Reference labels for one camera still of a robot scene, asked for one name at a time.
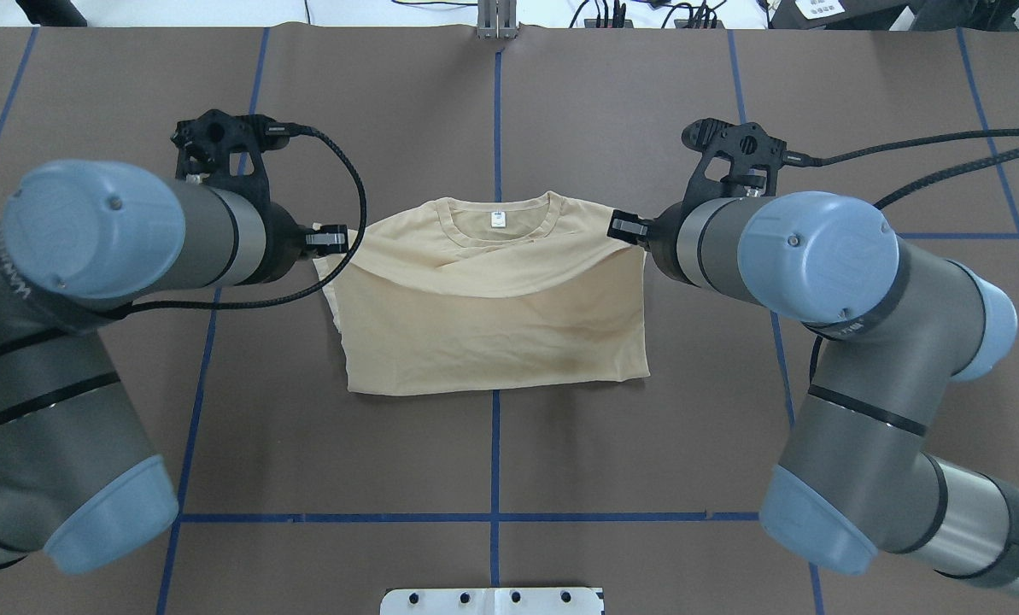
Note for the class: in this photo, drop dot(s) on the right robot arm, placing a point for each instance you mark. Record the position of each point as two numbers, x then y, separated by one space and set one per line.
898 326

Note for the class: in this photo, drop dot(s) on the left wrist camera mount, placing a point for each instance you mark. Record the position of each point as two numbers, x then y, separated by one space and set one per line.
226 151

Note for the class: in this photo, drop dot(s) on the white pedestal base plate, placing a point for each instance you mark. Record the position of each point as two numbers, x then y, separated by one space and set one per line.
512 600

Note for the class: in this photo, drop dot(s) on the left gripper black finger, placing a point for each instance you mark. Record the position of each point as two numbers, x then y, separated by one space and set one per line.
325 240

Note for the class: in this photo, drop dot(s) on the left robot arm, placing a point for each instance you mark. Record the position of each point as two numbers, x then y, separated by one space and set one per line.
80 243

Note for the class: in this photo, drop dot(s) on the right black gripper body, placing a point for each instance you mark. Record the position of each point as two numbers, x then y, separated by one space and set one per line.
668 236

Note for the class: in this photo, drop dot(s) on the beige long sleeve shirt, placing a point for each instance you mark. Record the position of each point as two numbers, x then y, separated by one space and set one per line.
454 295

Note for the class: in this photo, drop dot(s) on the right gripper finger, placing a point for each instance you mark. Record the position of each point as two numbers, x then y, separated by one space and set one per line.
629 228

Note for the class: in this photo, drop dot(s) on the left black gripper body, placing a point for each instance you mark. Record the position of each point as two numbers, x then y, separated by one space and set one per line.
286 245

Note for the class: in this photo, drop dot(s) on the aluminium frame post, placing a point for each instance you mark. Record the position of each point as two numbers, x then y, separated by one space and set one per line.
497 19

